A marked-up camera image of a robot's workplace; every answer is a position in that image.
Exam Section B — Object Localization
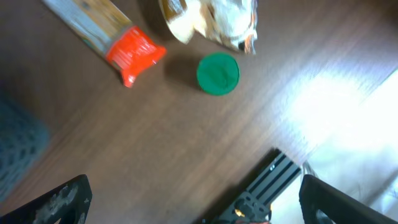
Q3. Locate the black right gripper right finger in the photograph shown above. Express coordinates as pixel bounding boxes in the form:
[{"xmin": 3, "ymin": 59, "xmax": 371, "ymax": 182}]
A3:
[{"xmin": 299, "ymin": 174, "xmax": 397, "ymax": 224}]

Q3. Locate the black aluminium frame rail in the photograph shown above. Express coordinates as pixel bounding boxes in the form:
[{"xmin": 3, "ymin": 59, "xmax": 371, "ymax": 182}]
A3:
[{"xmin": 198, "ymin": 148, "xmax": 302, "ymax": 224}]

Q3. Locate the beige white rice bag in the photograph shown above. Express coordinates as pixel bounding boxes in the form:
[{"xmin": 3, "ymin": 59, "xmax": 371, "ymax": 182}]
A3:
[{"xmin": 159, "ymin": 0, "xmax": 257, "ymax": 54}]

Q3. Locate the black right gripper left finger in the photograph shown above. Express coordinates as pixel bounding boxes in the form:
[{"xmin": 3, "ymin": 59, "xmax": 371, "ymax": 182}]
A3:
[{"xmin": 1, "ymin": 174, "xmax": 93, "ymax": 224}]

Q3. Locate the orange-ended pasta packet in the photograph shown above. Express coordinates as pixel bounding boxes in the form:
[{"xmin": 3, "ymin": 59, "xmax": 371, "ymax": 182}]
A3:
[{"xmin": 43, "ymin": 0, "xmax": 167, "ymax": 88}]

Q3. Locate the green-lidded seasoning jar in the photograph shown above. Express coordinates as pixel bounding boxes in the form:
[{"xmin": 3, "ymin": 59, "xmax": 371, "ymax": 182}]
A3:
[{"xmin": 196, "ymin": 52, "xmax": 240, "ymax": 96}]

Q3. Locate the grey plastic mesh basket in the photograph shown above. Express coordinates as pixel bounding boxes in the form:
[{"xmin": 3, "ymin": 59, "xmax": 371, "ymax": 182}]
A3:
[{"xmin": 1, "ymin": 94, "xmax": 49, "ymax": 202}]

